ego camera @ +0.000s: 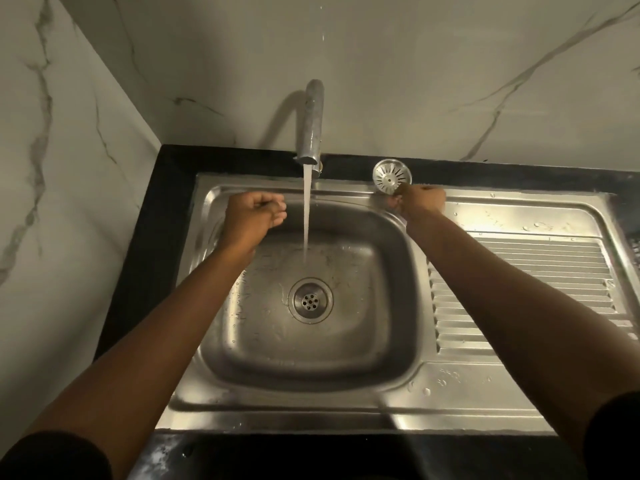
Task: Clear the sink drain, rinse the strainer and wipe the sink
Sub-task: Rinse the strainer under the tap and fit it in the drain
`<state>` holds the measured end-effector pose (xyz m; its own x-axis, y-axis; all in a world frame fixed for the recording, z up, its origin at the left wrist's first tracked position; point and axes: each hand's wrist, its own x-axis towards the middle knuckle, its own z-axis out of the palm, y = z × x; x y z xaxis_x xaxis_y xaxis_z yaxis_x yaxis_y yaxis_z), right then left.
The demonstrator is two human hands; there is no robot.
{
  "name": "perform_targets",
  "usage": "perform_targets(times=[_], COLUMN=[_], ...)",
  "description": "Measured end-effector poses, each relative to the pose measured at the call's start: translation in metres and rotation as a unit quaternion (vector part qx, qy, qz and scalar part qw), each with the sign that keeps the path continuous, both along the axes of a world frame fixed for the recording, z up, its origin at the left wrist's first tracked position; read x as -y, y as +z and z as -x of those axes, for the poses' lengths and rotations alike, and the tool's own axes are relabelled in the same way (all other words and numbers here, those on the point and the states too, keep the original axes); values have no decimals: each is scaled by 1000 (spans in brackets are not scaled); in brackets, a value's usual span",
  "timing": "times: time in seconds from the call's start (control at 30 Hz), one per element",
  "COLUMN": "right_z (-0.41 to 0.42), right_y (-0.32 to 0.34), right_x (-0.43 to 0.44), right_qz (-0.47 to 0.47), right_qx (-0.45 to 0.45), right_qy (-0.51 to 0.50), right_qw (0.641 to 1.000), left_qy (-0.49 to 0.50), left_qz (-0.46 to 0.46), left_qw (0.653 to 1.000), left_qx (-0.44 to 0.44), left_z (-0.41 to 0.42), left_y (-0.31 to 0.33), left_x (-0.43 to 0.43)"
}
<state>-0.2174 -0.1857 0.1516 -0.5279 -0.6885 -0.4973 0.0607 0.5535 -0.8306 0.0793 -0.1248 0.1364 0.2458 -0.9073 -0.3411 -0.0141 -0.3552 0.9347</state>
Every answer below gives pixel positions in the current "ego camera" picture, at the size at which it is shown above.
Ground person's left hand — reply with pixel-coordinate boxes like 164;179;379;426
217;190;289;255

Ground person's right hand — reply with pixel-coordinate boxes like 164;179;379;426
387;183;447;225

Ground metal drain strainer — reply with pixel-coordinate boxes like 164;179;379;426
371;158;413;195

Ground stainless steel sink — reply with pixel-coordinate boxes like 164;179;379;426
155;172;640;437

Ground person's right forearm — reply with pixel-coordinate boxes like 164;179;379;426
405;214;640;445

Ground person's left forearm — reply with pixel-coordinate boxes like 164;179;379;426
29;239;251;480

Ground person's black shirt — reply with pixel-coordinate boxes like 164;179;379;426
0;392;640;480

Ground chrome faucet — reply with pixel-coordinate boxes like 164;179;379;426
293;78;326;178

